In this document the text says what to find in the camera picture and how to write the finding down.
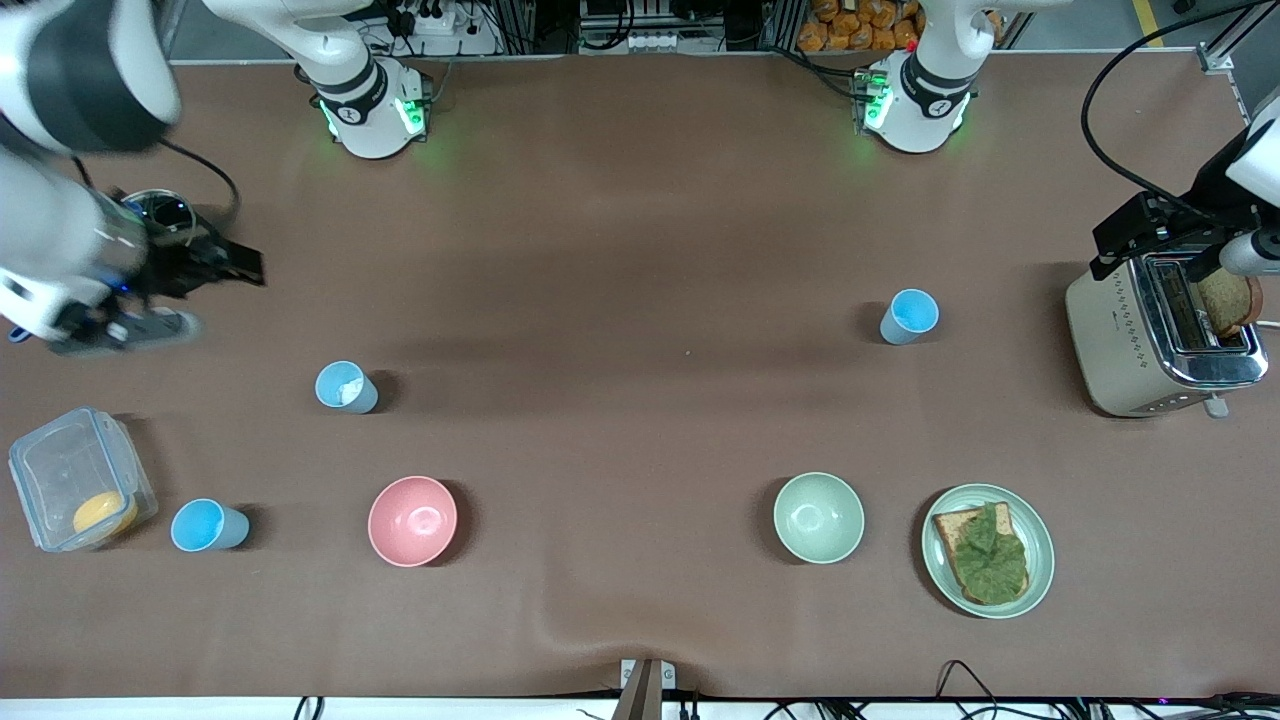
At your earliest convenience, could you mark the blue cup with white filling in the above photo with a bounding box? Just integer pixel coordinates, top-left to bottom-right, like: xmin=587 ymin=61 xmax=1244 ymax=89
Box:
xmin=315 ymin=360 xmax=380 ymax=415

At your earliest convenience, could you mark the blue paper cup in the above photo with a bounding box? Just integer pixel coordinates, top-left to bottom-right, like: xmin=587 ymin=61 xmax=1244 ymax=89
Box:
xmin=170 ymin=498 xmax=251 ymax=553
xmin=880 ymin=288 xmax=941 ymax=346

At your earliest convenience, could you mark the thick brown bread slice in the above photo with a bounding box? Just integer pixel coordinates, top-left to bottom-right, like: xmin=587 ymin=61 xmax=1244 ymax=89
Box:
xmin=1195 ymin=270 xmax=1264 ymax=339

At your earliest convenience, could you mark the beige and chrome toaster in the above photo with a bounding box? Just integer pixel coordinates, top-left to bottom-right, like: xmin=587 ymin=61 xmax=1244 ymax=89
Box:
xmin=1064 ymin=250 xmax=1271 ymax=419

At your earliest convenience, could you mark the clear plastic food container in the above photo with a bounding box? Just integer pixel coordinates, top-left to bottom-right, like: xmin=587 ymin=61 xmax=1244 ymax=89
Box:
xmin=8 ymin=406 xmax=159 ymax=553

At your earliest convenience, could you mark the round yellow food item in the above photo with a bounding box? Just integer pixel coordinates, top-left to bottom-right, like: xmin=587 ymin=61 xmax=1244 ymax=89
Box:
xmin=72 ymin=490 xmax=139 ymax=536

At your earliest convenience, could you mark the pink bowl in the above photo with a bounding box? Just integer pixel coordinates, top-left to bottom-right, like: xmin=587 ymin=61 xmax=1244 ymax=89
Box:
xmin=367 ymin=475 xmax=459 ymax=568

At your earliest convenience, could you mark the white power strip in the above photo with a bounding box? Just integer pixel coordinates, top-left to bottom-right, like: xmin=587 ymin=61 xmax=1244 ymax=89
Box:
xmin=400 ymin=0 xmax=463 ymax=37

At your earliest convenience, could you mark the pale green plate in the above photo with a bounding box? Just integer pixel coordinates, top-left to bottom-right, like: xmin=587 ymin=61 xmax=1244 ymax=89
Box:
xmin=921 ymin=483 xmax=1056 ymax=620

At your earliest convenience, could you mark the bag of orange buns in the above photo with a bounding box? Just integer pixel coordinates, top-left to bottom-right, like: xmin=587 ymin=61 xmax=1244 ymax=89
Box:
xmin=797 ymin=0 xmax=926 ymax=53

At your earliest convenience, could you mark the brown toast slice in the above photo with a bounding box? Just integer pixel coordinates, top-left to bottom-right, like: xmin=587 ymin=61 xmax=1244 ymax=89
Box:
xmin=932 ymin=503 xmax=1031 ymax=605

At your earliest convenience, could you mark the green lettuce leaf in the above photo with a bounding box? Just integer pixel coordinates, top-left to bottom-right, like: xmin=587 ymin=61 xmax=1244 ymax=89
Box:
xmin=948 ymin=502 xmax=1029 ymax=605

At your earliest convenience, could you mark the pale green bowl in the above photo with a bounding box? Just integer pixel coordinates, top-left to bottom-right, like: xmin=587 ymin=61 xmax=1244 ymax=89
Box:
xmin=772 ymin=471 xmax=866 ymax=565

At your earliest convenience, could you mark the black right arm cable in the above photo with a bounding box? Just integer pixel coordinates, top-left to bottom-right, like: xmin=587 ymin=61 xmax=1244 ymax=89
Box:
xmin=158 ymin=138 xmax=243 ymax=233

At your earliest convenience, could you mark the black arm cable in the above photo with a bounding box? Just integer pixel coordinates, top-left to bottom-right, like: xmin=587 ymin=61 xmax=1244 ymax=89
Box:
xmin=158 ymin=138 xmax=243 ymax=233
xmin=1081 ymin=0 xmax=1280 ymax=219

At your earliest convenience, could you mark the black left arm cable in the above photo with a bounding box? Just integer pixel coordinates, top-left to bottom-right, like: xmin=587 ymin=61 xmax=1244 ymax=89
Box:
xmin=1081 ymin=0 xmax=1280 ymax=219

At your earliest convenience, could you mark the aluminium frame profile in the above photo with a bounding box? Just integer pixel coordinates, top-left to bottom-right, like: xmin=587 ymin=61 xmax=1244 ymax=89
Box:
xmin=1195 ymin=0 xmax=1280 ymax=76

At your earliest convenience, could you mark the black looped cable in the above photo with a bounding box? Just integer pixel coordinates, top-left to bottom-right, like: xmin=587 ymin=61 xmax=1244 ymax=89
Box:
xmin=935 ymin=660 xmax=1003 ymax=720

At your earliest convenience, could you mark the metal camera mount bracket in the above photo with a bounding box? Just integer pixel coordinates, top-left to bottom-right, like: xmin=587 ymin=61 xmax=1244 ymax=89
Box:
xmin=612 ymin=658 xmax=677 ymax=720

